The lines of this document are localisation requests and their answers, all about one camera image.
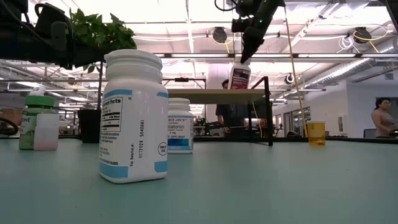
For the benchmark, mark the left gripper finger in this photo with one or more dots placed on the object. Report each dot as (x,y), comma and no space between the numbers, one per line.
(88,56)

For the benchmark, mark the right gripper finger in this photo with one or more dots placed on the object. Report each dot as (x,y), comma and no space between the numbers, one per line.
(259,28)
(242,25)

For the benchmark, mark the white bottle maroon label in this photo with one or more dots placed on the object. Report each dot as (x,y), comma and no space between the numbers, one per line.
(239,77)

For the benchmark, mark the white melatonin bottle blue label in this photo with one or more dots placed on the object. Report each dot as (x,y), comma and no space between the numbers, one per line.
(181,130)
(133,124)

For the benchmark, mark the green-capped medicine bottle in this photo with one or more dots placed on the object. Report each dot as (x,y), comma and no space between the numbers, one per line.
(29,124)

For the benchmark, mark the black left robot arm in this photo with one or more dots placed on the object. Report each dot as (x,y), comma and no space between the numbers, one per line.
(15,40)

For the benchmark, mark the green leafy plant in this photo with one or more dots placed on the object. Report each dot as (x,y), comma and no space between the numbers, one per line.
(99,34)

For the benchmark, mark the black plant pot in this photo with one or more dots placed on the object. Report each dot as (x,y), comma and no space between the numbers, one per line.
(89,126)

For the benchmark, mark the small plain white bottle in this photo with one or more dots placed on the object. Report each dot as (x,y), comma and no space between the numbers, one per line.
(46,133)

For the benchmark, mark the person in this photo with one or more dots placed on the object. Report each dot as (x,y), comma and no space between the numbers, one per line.
(231,116)
(383,119)

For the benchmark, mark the amber pill bottle white cap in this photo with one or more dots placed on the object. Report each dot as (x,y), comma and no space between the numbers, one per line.
(316,133)

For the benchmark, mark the black table frame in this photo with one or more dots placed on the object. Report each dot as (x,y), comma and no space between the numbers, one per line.
(342,139)

